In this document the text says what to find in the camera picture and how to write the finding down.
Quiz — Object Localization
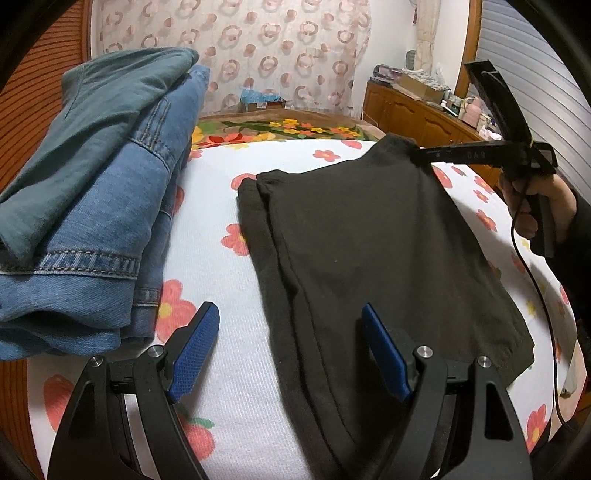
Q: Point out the grey window blind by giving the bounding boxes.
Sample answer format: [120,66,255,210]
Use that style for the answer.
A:
[473,0,591,158]

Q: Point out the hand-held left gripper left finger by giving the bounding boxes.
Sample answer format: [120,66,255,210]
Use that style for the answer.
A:
[46,301,219,480]

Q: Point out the wooden window frame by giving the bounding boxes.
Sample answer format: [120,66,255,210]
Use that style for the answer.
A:
[455,0,483,97]

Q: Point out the person's right hand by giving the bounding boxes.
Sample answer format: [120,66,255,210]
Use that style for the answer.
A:
[500,174,577,243]

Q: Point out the teal green pants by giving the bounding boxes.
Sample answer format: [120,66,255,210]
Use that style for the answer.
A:
[0,46,200,264]

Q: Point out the black pants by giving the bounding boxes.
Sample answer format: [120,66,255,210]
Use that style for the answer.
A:
[236,133,535,480]

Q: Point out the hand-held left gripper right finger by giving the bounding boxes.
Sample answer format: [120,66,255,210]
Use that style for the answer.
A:
[361,303,532,480]

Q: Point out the person's right forearm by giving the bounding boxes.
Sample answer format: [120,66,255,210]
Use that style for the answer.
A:
[551,185,591,301]

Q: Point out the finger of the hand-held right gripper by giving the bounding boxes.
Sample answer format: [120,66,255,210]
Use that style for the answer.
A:
[413,147,462,164]

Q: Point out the purple packet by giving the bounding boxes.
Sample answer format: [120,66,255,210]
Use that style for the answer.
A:
[372,65,403,86]

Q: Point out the wooden cabinet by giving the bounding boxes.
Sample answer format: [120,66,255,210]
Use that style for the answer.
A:
[362,80,504,185]

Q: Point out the pink kettle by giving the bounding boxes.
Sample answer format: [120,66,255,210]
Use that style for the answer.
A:
[461,96,482,125]

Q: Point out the blue plastic bag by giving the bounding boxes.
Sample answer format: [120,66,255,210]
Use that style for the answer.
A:
[240,89,283,104]

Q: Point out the open cardboard box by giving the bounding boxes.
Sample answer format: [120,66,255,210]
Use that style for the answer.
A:
[398,74,445,103]

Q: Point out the wooden louvered wardrobe door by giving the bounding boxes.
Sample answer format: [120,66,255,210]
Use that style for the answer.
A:
[0,0,93,190]

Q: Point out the white floral bed sheet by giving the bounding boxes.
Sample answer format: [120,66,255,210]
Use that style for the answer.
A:
[28,136,578,480]

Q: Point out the small cardboard box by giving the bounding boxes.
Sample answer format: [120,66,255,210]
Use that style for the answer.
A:
[242,99,286,114]

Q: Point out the brown floral blanket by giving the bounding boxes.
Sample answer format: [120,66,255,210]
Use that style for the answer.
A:
[189,108,389,153]

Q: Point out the ring-patterned sheer curtain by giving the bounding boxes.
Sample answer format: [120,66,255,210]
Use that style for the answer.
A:
[90,0,372,118]

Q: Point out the cream window curtain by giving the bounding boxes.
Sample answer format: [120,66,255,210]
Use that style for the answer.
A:
[413,0,446,75]

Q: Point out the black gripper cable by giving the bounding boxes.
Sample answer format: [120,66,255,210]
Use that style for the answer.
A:
[510,180,571,428]

